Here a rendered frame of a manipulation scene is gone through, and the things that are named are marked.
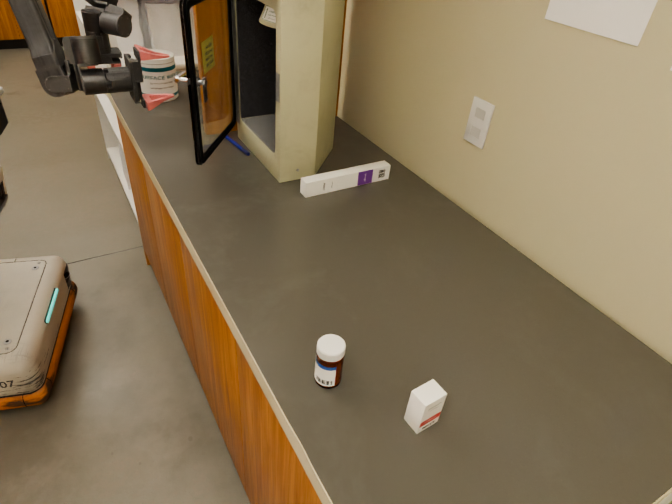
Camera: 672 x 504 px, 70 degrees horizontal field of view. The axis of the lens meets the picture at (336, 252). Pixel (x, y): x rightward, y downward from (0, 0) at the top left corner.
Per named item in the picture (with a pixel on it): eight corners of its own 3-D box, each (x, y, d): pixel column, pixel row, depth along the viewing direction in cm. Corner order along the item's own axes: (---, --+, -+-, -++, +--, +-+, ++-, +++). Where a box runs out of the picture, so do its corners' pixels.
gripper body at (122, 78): (137, 60, 111) (102, 62, 108) (143, 103, 118) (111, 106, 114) (131, 52, 116) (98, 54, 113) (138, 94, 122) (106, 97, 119)
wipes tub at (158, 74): (173, 88, 184) (168, 47, 175) (183, 100, 175) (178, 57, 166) (137, 91, 178) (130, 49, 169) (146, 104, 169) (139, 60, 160)
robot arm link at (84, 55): (63, 88, 117) (47, 93, 109) (50, 37, 112) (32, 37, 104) (114, 86, 117) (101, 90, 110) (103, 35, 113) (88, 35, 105)
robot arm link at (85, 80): (79, 94, 114) (81, 96, 110) (72, 63, 111) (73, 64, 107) (110, 91, 117) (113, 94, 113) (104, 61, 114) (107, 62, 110)
